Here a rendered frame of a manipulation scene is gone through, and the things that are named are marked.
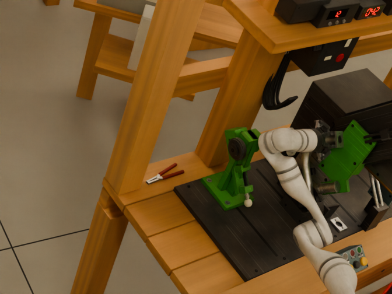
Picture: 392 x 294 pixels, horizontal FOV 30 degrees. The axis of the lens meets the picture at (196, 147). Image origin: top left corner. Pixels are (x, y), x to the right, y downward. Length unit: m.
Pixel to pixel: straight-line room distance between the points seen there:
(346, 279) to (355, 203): 0.77
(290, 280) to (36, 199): 1.55
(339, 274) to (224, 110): 0.74
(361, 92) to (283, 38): 0.60
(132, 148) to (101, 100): 1.91
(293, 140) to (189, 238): 0.47
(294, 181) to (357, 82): 0.64
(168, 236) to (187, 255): 0.09
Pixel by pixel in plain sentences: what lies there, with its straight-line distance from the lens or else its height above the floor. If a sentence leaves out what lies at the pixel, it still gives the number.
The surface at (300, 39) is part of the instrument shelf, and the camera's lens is 2.20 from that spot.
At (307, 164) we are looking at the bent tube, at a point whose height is 1.07.
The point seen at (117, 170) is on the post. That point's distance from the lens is 2.38.
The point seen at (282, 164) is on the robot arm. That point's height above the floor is 1.24.
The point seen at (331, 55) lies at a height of 1.43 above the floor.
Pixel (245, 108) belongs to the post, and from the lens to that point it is 2.50.
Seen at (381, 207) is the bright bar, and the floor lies 1.01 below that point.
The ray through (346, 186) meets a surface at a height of 1.10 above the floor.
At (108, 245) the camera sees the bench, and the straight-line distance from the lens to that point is 2.63.
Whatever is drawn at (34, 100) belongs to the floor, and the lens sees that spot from 4.06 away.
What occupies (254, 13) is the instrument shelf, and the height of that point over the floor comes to 1.54.
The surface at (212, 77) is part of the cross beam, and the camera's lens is 2.42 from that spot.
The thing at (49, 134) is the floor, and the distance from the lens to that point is 3.87.
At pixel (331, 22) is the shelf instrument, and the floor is 1.56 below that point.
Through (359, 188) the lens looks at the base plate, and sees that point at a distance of 2.83.
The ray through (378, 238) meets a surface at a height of 0.90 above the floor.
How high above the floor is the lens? 2.61
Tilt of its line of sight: 40 degrees down
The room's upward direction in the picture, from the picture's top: 22 degrees clockwise
